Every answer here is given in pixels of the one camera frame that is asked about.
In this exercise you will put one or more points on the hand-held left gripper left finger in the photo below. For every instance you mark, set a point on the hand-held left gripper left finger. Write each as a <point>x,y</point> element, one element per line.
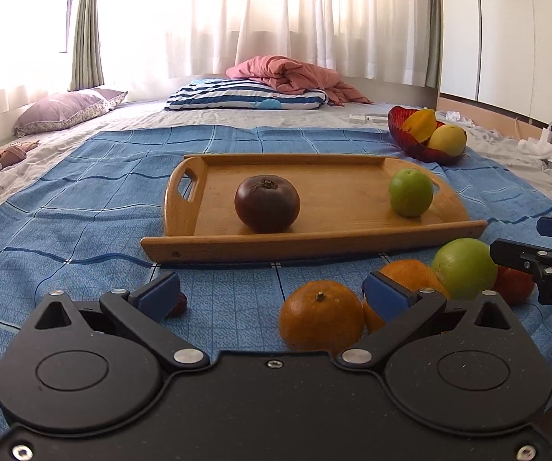
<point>158,294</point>

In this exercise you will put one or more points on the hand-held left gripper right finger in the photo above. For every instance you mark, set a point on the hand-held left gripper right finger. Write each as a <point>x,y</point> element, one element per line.
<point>385,297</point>

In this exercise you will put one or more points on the red date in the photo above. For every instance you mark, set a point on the red date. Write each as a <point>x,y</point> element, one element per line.
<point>182,305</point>

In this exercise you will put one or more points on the red ribbed tomato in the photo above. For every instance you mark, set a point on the red ribbed tomato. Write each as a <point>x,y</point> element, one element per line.
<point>513,285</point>

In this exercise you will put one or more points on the orange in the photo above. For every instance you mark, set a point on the orange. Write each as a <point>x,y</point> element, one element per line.
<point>415,274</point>
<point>321,317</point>

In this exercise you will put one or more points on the large green apple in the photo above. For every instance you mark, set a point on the large green apple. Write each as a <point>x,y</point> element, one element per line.
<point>463,269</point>

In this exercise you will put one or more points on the wooden tray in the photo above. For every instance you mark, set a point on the wooden tray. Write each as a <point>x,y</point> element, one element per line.
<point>343,201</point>

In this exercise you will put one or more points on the small green apple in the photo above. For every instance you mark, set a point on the small green apple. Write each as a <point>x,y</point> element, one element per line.
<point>411,193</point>

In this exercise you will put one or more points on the dark purple tomato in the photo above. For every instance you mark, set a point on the dark purple tomato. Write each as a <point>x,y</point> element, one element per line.
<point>267,204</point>

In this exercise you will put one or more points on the blue checked blanket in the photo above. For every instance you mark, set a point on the blue checked blanket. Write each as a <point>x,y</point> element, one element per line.
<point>88,211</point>

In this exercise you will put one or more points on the yellow mango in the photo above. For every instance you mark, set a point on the yellow mango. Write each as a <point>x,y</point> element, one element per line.
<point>446,140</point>

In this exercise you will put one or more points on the red glass bowl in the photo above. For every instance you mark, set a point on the red glass bowl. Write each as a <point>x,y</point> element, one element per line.
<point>412,149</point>

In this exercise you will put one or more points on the white crumpled tissue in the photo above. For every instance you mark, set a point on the white crumpled tissue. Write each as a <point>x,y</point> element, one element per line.
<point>456,119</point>

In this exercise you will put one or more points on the yellow starfruit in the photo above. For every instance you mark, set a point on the yellow starfruit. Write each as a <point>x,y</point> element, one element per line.
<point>420,125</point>

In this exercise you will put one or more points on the white wardrobe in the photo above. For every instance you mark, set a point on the white wardrobe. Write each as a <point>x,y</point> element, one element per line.
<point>520,33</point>

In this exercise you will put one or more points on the brown fabric pouch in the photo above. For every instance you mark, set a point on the brown fabric pouch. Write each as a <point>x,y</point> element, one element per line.
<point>14,153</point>

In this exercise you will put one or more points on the purple pillow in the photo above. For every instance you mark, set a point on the purple pillow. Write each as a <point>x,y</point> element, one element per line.
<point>64,110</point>

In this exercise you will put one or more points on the blue striped pillow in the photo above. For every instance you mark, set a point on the blue striped pillow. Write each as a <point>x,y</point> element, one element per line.
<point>242,96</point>

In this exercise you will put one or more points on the narrow green curtain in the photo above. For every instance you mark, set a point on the narrow green curtain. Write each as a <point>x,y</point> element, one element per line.
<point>433,24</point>

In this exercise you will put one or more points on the pink quilt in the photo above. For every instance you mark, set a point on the pink quilt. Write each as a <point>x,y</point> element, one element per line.
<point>300,74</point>

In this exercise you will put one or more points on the white sheer curtain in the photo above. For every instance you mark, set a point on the white sheer curtain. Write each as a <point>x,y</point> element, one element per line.
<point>280,14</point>

